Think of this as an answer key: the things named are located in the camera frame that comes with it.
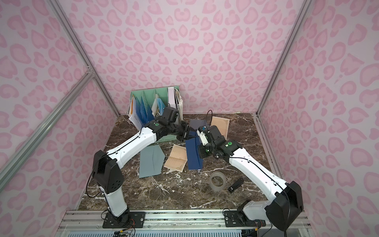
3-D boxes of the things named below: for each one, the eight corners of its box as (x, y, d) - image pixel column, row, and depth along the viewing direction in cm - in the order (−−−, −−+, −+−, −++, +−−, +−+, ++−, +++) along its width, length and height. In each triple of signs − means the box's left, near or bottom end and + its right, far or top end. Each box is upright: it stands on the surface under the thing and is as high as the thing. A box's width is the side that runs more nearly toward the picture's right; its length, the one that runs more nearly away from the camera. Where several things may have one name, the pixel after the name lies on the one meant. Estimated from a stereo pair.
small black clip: (231, 193, 83) (232, 191, 80) (227, 189, 84) (228, 187, 82) (243, 182, 87) (244, 180, 84) (239, 178, 88) (240, 176, 86)
